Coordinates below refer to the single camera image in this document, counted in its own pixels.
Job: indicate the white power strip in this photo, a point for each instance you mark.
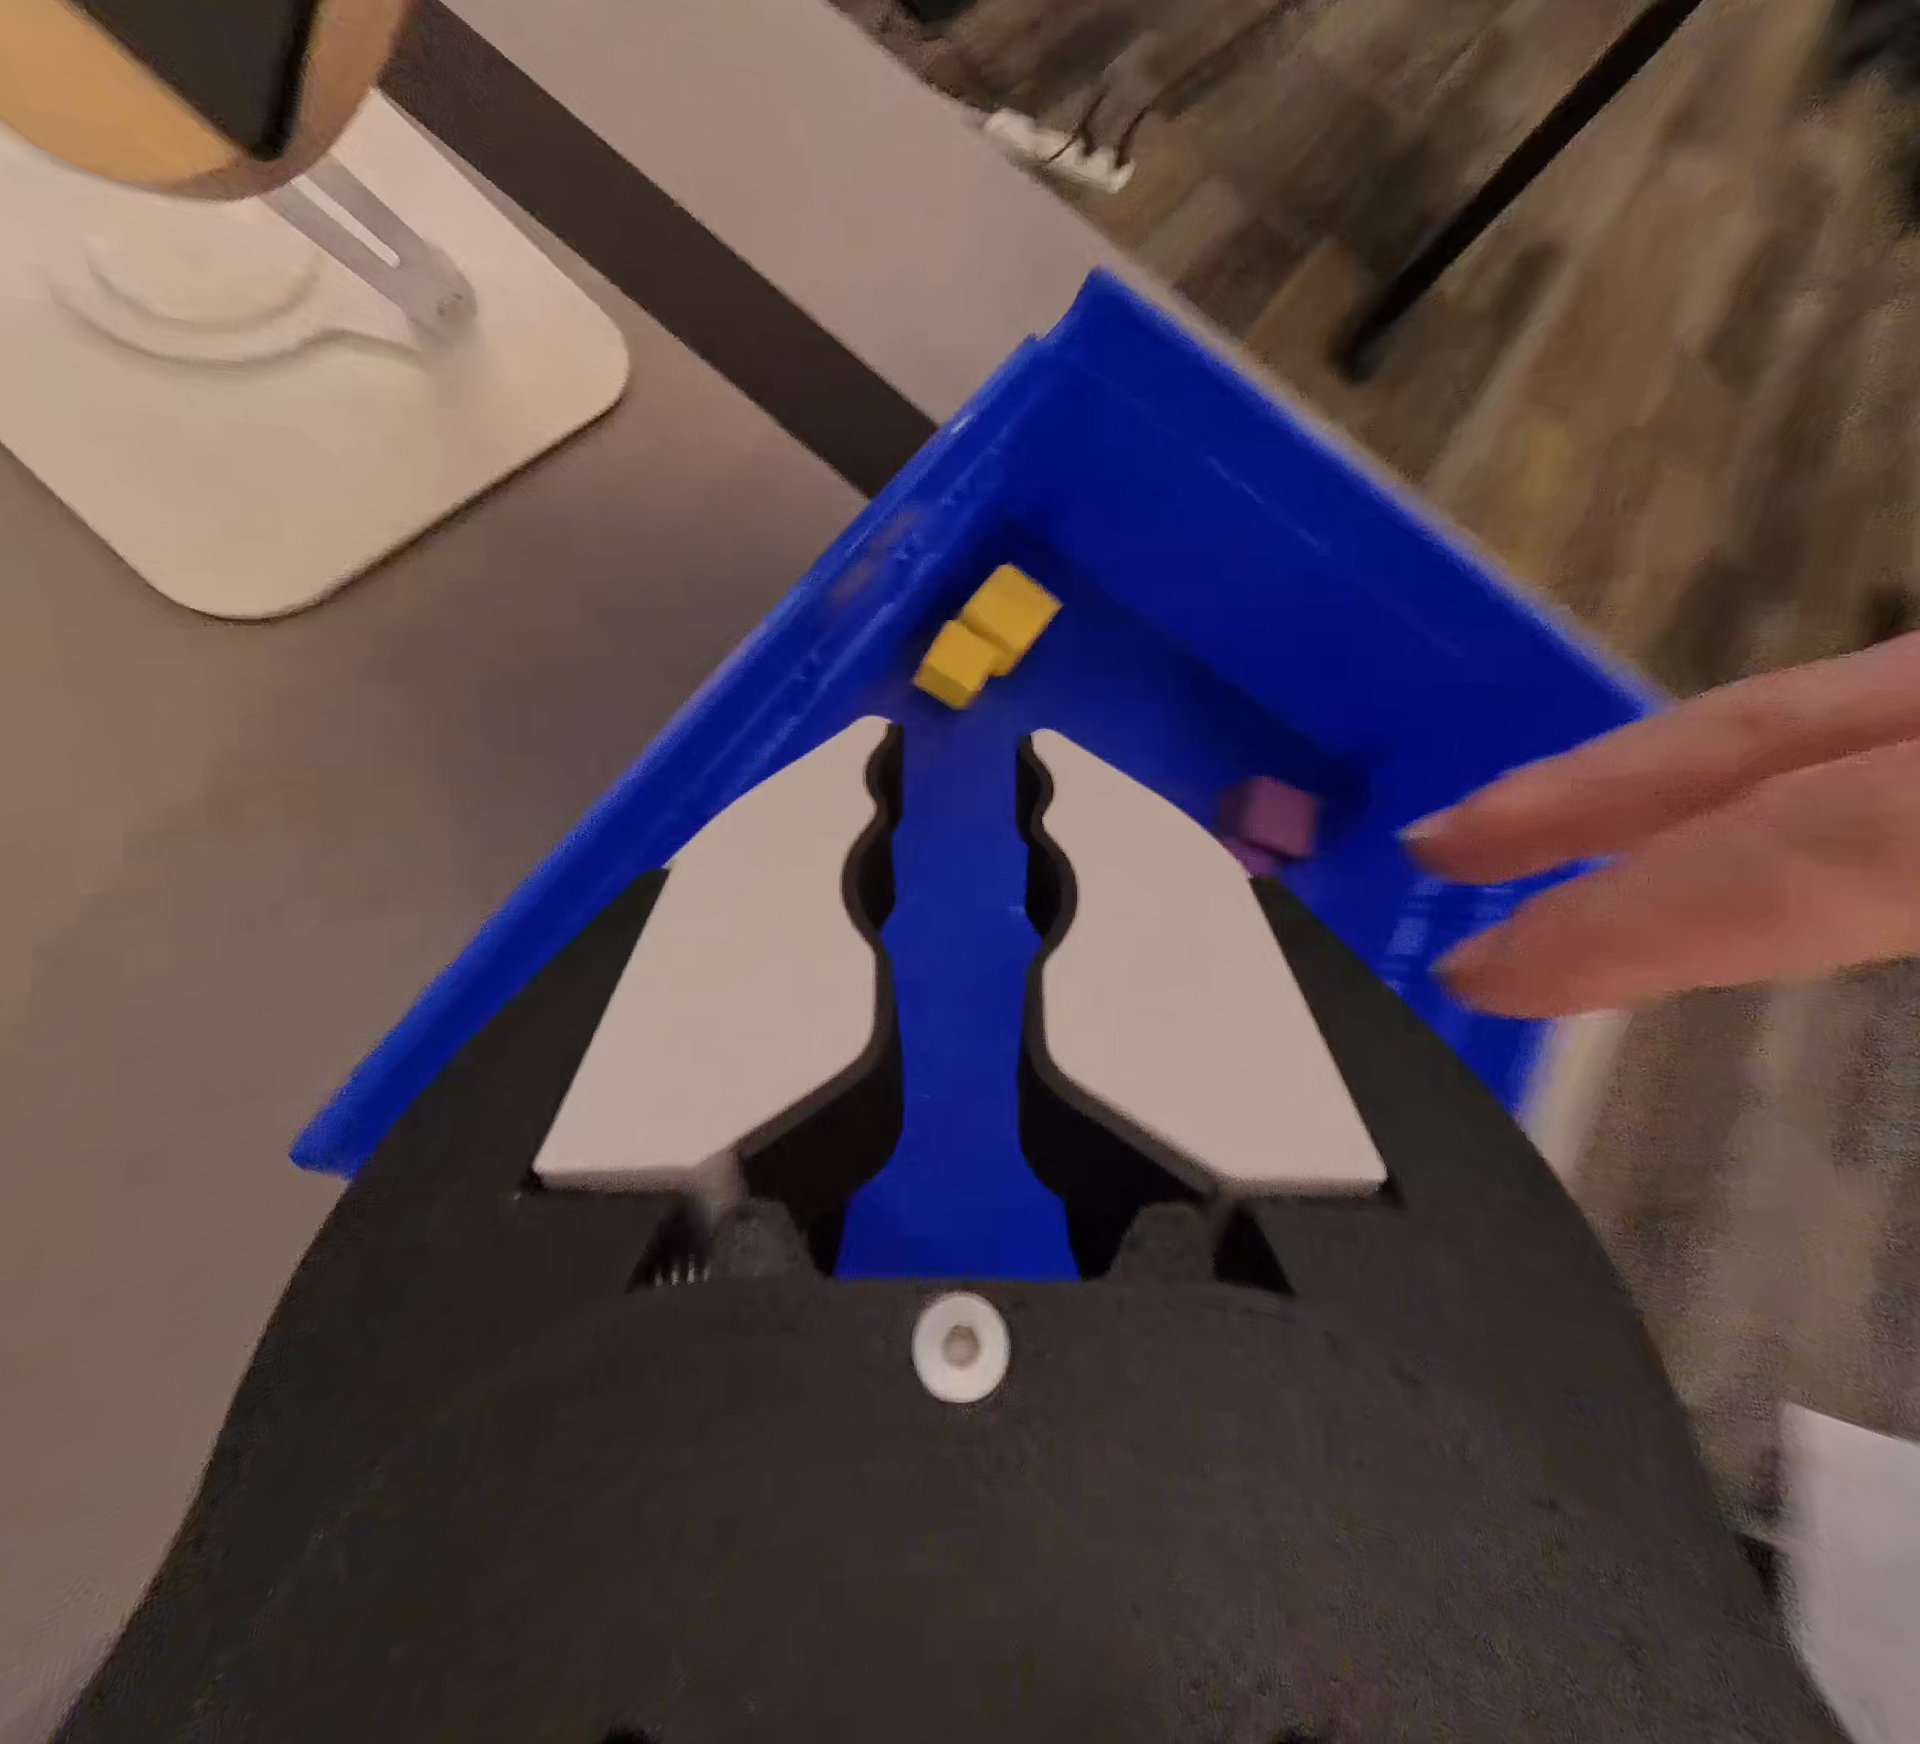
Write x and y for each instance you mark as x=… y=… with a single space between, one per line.
x=1066 y=154

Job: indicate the yellow wooden cube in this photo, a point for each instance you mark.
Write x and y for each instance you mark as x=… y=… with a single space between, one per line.
x=1009 y=603
x=956 y=667

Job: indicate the wooden document stand white base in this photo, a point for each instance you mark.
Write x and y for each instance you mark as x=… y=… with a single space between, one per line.
x=377 y=454

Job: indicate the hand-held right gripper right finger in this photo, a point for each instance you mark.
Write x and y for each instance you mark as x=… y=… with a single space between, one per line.
x=1186 y=1023

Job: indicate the blue plastic bin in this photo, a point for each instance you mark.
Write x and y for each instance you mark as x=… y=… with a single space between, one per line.
x=1200 y=544

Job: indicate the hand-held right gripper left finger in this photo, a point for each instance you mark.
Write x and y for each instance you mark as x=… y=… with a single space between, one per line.
x=719 y=1008

